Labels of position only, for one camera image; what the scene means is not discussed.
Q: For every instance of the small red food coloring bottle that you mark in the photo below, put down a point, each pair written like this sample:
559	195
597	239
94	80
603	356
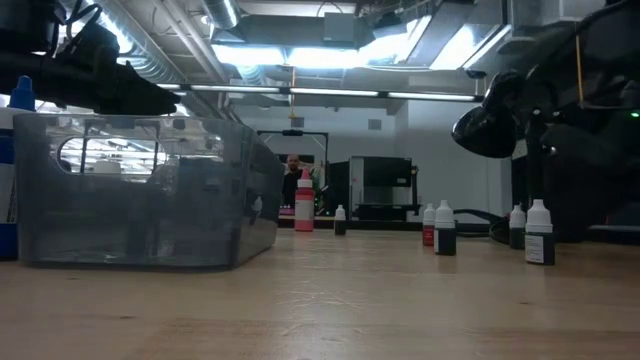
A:
429	232
257	206

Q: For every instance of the large pink food coloring bottle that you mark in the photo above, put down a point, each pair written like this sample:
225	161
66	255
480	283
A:
304	210

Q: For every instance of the ribbed silver ventilation duct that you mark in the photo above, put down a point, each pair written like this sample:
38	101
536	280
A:
150	60

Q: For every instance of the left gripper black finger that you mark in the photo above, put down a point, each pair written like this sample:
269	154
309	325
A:
140	90
135	109

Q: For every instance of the black frame stand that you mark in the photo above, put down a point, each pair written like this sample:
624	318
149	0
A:
292	132

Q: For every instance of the small dark food coloring bottle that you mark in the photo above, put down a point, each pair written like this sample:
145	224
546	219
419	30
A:
444	240
517	235
340	225
539	245

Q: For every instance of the long ceiling light strip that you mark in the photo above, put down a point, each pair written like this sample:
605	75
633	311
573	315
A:
330	92

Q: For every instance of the black workstation cabinet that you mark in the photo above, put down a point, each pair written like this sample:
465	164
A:
385	175

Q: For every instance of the grey wall panel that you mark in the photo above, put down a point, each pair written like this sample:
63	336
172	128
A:
374	124
297	122

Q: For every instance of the round silver ventilation duct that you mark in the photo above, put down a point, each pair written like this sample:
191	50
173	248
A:
222	12

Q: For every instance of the smoky transparent plastic bin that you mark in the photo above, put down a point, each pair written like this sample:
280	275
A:
150	225

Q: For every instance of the person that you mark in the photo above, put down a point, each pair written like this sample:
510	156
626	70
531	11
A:
292	185

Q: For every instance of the large blue food coloring bottle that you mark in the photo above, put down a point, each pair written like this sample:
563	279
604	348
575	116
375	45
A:
10	150

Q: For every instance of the black monitor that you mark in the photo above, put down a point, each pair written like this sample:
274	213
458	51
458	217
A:
339	187

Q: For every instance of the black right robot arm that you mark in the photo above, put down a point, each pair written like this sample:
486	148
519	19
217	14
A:
590	175

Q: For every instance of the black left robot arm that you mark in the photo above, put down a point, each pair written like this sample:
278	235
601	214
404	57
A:
25	75

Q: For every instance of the dark grey side desk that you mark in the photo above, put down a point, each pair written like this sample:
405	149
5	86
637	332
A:
617	228

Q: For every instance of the black aluminium table frame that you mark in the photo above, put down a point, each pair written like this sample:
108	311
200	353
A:
380	225

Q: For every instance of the grey ceiling box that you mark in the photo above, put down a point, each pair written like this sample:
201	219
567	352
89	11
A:
340	27

